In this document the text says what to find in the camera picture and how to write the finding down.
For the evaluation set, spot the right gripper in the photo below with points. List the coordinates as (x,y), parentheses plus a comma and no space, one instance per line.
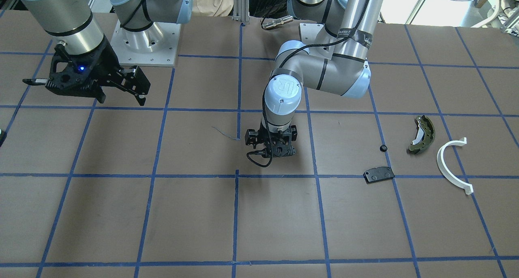
(106,60)

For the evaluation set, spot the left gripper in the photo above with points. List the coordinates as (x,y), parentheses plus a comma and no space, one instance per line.
(254,137)

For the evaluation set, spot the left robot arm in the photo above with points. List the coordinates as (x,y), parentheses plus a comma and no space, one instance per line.
(335,63)

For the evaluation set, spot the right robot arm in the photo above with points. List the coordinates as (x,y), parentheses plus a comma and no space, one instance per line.
(71,22)

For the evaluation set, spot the small black rectangular plate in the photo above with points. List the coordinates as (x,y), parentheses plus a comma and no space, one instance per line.
(378,174)

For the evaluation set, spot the dark green curved part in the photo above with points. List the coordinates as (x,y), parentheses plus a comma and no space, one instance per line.
(424,137)

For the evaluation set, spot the seated person beige shirt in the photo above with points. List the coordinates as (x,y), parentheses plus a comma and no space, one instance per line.
(212,8)

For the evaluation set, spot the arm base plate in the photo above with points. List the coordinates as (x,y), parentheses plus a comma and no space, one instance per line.
(315,33)
(155,47)

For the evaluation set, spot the aluminium frame post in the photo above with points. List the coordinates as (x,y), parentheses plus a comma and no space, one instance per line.
(241,11)

